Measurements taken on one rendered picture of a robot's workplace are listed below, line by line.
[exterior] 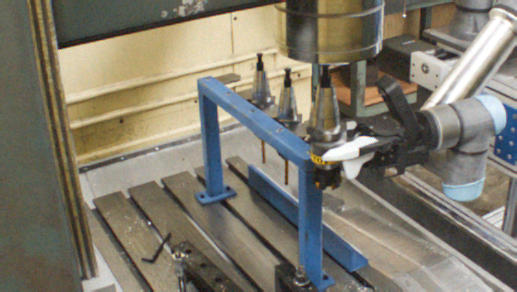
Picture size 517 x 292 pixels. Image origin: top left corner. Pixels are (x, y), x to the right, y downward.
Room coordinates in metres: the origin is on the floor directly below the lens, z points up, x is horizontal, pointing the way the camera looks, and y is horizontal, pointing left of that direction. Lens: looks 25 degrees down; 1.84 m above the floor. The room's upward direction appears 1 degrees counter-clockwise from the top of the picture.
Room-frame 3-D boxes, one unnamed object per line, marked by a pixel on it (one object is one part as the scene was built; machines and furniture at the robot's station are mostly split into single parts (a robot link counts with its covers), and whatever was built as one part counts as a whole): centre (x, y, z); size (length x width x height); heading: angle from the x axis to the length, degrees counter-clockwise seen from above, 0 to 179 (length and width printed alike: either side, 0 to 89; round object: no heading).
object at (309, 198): (1.12, -0.02, 1.05); 0.10 x 0.05 x 0.30; 123
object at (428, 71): (1.99, -0.54, 1.07); 0.40 x 0.13 x 0.09; 123
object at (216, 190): (1.49, 0.22, 1.05); 0.10 x 0.05 x 0.30; 123
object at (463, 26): (1.99, -0.54, 1.21); 0.15 x 0.15 x 0.10
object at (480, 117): (1.06, -0.30, 1.32); 0.11 x 0.08 x 0.09; 115
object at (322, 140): (0.94, -0.04, 1.36); 0.06 x 0.06 x 0.03
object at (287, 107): (1.29, 0.03, 1.26); 0.04 x 0.04 x 0.07
